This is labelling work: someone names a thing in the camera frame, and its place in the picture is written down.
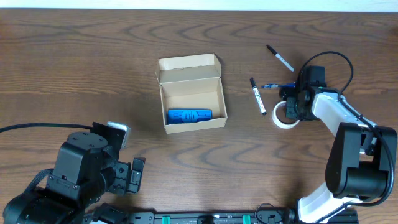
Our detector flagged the brown cardboard box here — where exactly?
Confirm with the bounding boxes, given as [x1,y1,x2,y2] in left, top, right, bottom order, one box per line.
[155,54,228,134]

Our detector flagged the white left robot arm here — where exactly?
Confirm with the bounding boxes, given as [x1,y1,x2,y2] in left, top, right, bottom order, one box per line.
[3,121,146,223]

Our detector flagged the blue ballpoint pen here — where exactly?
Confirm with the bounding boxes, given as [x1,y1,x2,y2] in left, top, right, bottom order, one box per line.
[261,83,295,89]

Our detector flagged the white black marker pen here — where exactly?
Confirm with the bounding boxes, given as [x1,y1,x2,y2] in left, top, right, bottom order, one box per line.
[250,78,267,116]

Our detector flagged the blue plastic case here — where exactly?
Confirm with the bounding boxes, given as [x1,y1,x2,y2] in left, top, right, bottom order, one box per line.
[167,109,213,124]

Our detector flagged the black cone-shaped tool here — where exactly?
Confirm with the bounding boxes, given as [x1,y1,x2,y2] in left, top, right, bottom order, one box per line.
[279,87,296,101]

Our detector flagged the white tape roll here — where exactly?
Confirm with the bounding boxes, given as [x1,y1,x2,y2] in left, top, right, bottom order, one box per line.
[271,101,300,129]

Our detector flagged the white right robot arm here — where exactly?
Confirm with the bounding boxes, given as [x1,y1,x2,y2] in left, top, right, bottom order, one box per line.
[280,65,397,223]

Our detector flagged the thin black marker pen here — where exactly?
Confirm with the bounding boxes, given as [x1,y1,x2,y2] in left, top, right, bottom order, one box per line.
[266,45,295,72]

